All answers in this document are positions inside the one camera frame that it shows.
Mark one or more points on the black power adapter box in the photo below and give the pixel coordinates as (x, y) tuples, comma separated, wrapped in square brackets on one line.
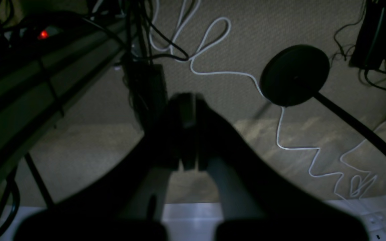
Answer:
[(147, 94)]

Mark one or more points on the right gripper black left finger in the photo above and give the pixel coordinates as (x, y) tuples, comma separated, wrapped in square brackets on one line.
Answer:
[(127, 203)]

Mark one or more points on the black stand pole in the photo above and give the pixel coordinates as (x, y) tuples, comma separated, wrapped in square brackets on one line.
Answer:
[(367, 133)]

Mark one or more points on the black round stand base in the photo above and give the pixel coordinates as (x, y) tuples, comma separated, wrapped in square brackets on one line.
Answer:
[(294, 75)]

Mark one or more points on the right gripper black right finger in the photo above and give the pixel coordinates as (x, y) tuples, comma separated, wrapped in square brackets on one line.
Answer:
[(258, 203)]

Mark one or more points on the black power strip red light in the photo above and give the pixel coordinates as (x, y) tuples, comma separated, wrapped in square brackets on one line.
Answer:
[(31, 27)]

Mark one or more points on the black equipment box on floor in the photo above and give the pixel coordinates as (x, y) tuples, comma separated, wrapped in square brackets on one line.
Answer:
[(370, 49)]

